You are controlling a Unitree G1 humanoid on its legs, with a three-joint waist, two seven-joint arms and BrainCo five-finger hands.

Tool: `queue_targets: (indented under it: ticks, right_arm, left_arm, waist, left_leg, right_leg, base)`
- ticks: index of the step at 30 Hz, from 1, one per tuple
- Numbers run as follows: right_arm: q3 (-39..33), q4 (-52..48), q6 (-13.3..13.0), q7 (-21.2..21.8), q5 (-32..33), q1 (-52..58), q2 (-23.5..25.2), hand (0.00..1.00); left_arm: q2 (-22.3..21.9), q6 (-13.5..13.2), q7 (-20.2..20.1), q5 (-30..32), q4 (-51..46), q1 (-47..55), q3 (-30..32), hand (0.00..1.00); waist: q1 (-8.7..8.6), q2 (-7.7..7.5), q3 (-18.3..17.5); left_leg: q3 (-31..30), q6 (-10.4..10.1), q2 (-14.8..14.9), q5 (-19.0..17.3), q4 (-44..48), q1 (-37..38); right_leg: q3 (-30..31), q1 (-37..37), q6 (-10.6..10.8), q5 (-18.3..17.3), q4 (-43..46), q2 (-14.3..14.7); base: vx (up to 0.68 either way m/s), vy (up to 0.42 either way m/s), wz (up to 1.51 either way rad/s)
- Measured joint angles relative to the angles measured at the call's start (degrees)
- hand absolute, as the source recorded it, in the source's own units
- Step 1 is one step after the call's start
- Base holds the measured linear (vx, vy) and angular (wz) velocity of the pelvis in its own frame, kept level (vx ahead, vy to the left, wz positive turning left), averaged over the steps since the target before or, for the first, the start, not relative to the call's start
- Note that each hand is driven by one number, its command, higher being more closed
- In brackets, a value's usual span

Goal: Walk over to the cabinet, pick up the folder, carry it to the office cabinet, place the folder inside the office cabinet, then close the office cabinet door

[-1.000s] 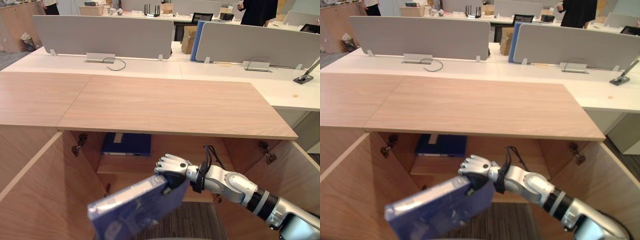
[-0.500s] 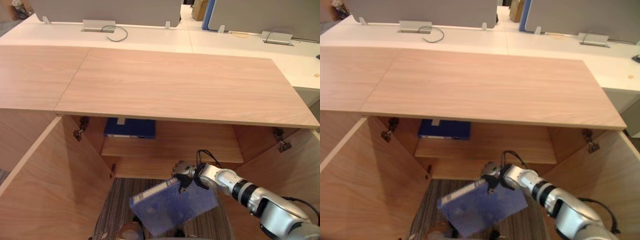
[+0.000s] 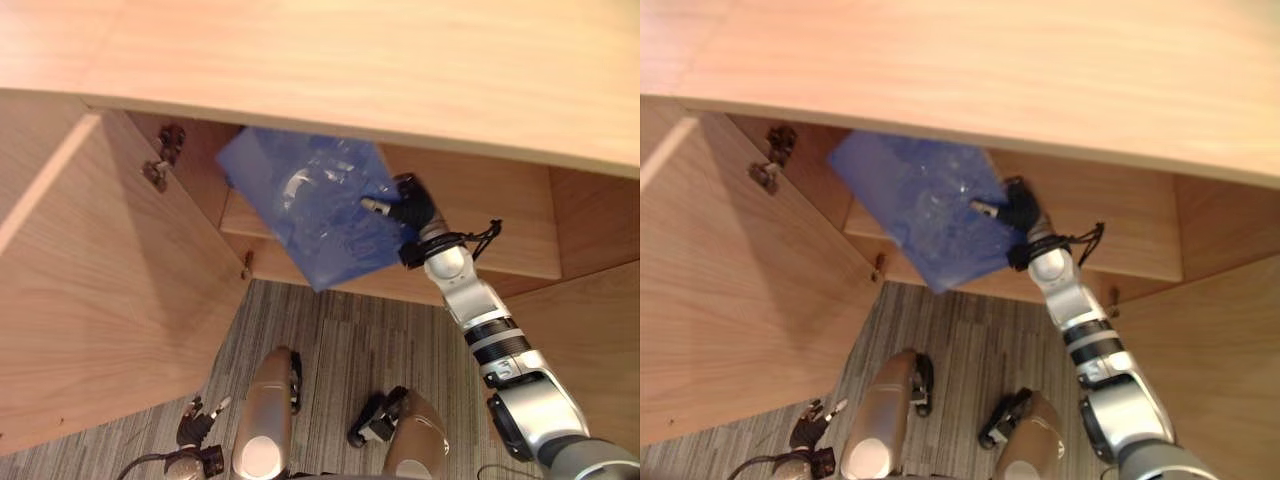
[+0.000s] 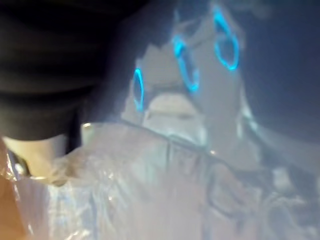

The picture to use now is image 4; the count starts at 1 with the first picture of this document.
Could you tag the right robot hand black cloth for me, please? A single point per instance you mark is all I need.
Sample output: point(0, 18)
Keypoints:
point(45, 62)

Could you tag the translucent plastic folder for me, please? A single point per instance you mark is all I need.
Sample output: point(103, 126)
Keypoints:
point(130, 190)

